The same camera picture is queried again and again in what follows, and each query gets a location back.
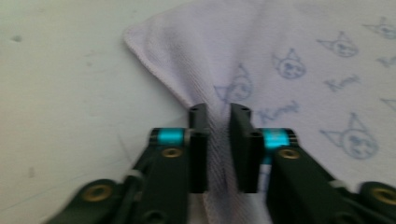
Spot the white grid mat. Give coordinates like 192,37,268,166
0,0,207,224

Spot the lilac printed cloth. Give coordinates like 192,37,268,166
122,0,396,224

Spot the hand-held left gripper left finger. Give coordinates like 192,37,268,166
149,103,210,194

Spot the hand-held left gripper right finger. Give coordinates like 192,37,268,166
229,103,299,193

